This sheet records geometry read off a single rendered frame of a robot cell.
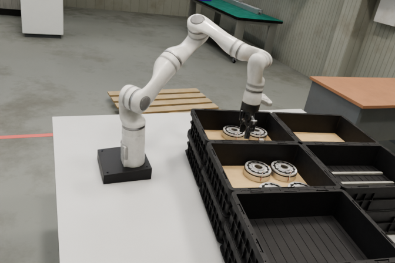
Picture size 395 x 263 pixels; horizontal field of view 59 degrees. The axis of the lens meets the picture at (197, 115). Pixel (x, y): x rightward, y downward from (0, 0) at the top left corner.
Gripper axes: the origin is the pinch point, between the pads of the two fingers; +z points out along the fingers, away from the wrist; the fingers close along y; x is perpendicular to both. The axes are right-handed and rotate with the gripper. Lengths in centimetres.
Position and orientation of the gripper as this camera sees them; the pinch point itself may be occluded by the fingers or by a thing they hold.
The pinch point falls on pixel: (244, 132)
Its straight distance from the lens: 148.8
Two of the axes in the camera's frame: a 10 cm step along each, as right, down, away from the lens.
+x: 9.7, 0.3, 2.5
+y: 2.1, 4.4, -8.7
